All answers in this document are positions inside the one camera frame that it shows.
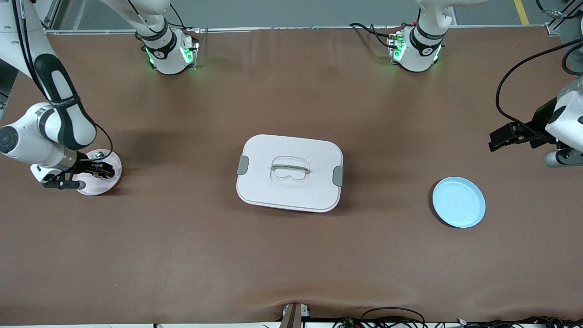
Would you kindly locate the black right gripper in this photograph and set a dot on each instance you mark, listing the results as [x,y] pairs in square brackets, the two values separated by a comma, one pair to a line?
[89,166]

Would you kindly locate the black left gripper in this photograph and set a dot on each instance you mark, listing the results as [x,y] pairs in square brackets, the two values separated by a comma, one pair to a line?
[540,122]

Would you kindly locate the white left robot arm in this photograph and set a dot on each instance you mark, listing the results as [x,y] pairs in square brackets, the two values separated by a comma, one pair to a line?
[421,50]

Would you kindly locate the grey box latch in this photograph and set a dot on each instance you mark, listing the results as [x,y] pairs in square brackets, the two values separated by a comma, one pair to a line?
[338,176]
[242,165]

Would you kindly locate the white lidded plastic box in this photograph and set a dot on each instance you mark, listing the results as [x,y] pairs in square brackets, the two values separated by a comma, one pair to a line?
[291,196]

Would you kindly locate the pale pink round plate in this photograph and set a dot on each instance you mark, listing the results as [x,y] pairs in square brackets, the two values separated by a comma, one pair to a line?
[107,186]

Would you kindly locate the light blue round plate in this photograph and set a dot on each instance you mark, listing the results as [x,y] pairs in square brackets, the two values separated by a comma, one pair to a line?
[457,209]

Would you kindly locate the brown table mat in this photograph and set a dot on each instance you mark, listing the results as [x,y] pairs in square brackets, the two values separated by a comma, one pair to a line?
[291,264]

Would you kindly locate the white and red switch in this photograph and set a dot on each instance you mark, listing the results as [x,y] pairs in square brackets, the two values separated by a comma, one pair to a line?
[97,155]

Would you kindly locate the aluminium frame profile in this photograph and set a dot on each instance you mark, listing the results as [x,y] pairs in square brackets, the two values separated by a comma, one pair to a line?
[553,29]
[52,13]

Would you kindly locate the silver table edge rail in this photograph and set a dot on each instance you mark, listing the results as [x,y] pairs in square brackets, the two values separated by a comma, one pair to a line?
[296,28]

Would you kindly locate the brown camera mount bracket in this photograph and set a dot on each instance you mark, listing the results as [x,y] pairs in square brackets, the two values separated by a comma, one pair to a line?
[294,316]

